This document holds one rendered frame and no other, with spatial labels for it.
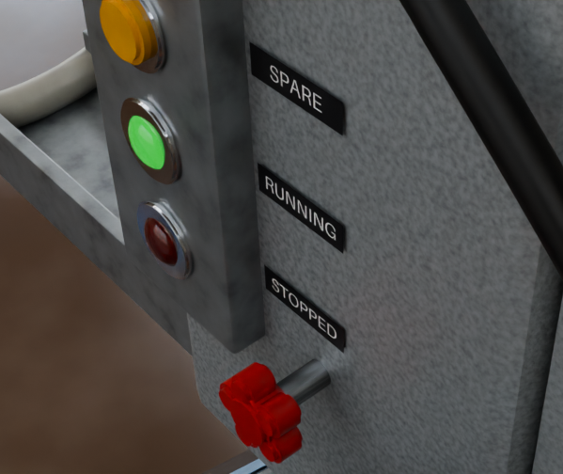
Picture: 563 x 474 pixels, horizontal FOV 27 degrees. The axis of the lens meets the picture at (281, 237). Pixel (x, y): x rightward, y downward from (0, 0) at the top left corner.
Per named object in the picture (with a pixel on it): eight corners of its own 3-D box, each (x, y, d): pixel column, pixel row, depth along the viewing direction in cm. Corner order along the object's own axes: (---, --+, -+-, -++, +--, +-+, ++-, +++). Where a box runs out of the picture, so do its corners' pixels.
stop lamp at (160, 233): (199, 267, 48) (195, 224, 47) (172, 283, 48) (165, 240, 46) (165, 238, 50) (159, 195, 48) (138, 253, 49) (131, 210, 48)
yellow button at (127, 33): (167, 67, 41) (160, 3, 40) (143, 79, 41) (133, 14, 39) (126, 38, 43) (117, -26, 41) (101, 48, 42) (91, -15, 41)
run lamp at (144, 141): (188, 171, 45) (182, 120, 43) (158, 187, 44) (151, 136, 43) (152, 142, 46) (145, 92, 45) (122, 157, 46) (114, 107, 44)
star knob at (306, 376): (359, 422, 47) (360, 357, 44) (276, 481, 45) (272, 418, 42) (299, 369, 49) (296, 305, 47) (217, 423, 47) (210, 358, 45)
